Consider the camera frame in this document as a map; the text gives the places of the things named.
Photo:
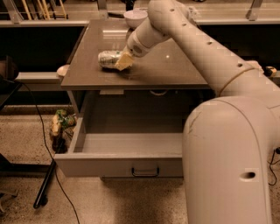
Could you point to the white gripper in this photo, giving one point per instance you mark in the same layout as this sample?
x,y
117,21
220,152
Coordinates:
x,y
135,45

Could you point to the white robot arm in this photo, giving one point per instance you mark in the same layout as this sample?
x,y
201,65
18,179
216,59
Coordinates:
x,y
226,140

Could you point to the grey drawer cabinet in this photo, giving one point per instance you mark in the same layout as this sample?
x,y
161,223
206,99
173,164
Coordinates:
x,y
165,79

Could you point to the open grey top drawer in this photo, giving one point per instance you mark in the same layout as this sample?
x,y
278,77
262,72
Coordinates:
x,y
108,145

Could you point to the white bowl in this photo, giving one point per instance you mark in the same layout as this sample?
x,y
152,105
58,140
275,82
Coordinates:
x,y
134,18

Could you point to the white plate at cabinet side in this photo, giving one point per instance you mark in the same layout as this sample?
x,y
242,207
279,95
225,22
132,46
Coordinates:
x,y
62,71

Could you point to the black chair base leg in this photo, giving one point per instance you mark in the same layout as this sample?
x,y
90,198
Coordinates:
x,y
41,199

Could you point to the black metal drawer handle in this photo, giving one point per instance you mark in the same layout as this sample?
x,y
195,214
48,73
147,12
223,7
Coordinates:
x,y
145,173

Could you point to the black power adapter with cable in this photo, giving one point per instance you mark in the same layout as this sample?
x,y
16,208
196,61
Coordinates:
x,y
273,162

